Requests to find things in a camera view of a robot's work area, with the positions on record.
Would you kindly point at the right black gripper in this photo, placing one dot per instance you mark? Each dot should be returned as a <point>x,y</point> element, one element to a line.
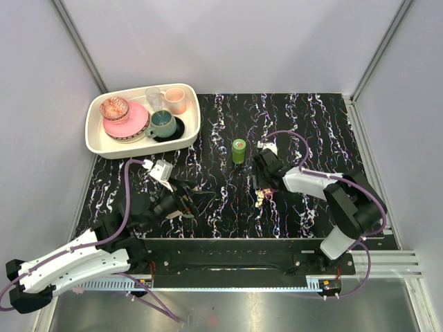
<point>257,178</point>

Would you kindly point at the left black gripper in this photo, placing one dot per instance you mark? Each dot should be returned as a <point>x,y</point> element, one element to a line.
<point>201,200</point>

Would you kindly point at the pink weekly pill organizer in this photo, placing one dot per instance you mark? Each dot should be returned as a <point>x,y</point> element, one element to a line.
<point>267,192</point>

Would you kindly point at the green pill bottle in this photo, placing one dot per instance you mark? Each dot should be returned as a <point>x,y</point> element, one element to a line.
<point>239,155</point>

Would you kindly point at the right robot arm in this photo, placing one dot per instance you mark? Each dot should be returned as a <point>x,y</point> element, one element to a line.
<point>355,206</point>

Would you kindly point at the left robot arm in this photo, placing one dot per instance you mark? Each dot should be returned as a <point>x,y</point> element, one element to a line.
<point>111,246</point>

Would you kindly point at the spilled yellow pills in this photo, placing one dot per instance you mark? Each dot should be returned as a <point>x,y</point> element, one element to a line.
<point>260,196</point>

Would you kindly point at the cream ceramic mug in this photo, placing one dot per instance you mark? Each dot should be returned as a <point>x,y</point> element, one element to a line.
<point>182,203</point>

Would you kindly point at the black saucer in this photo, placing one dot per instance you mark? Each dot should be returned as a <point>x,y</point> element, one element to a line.
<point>180,130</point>

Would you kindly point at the teal ceramic mug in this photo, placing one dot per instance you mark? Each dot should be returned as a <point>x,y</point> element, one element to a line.
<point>162,125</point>

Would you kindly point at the patterned plate under pink plate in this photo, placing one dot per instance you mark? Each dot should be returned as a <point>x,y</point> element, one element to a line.
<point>127,131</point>

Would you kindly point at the pink ceramic mug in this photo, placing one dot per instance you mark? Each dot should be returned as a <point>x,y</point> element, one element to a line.
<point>175,100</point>

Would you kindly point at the clear drinking glass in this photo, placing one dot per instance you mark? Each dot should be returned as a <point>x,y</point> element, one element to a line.
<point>154,98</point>

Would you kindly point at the white plastic dish tub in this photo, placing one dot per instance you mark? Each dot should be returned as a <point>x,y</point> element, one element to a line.
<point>98,142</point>

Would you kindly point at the red patterned bowl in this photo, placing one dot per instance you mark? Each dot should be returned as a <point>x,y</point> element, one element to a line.
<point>114,109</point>

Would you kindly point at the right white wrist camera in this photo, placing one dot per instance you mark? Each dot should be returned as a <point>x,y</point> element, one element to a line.
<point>267,145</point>

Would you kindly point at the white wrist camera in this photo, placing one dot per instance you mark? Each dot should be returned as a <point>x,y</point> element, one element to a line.
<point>159,171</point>
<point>267,145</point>

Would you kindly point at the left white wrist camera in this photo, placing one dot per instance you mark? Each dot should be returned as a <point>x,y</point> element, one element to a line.
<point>159,171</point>

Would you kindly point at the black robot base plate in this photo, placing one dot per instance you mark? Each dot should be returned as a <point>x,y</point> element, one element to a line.
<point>177,264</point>

